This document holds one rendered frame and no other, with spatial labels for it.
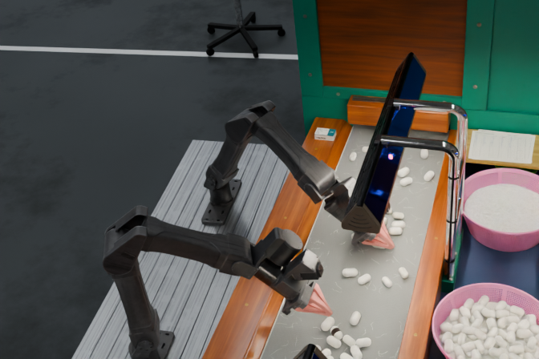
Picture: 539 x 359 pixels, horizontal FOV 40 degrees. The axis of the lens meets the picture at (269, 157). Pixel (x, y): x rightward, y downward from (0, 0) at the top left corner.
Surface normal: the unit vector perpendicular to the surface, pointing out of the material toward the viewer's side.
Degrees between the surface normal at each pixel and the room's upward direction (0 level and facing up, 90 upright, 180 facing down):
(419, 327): 0
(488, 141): 0
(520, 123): 90
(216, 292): 0
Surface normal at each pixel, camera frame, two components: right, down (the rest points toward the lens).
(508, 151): -0.11, -0.79
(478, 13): -0.31, 0.60
